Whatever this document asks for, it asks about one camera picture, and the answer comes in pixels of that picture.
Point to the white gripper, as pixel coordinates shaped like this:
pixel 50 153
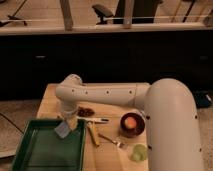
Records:
pixel 69 114

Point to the blue sponge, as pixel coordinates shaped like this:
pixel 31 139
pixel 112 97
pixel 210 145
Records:
pixel 62 130

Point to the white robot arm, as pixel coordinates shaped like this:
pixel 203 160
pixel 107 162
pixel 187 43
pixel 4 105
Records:
pixel 172 126

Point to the green plastic tray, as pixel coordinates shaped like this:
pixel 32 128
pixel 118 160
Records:
pixel 41 149

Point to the metal fork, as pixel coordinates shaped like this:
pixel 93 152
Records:
pixel 115 142

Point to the dark bowl with orange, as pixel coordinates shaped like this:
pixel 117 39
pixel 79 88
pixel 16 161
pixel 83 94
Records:
pixel 132 125

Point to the green plastic cup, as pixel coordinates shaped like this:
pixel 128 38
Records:
pixel 139 153

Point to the blue black floor device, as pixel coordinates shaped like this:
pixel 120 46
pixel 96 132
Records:
pixel 202 99

